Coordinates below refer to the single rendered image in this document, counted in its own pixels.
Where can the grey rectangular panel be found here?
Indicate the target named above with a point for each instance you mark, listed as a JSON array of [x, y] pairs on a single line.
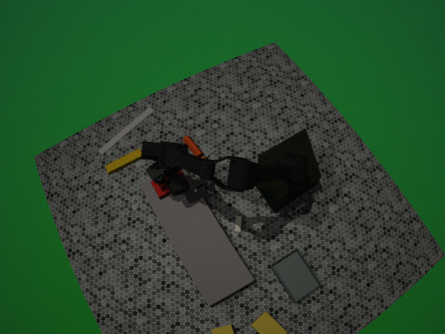
[[200, 242]]

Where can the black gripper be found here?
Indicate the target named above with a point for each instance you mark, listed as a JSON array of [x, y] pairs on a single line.
[[176, 184]]

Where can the olive yellow rectangular bar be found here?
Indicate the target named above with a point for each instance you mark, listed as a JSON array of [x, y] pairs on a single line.
[[123, 161]]

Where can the orange hexagonal prism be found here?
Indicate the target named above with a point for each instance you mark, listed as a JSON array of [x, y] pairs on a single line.
[[191, 145]]

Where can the yellow rectangular block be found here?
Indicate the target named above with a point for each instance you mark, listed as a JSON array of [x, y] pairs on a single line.
[[223, 330], [265, 324]]

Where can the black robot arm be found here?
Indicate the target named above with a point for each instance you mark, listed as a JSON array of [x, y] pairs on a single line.
[[243, 174]]

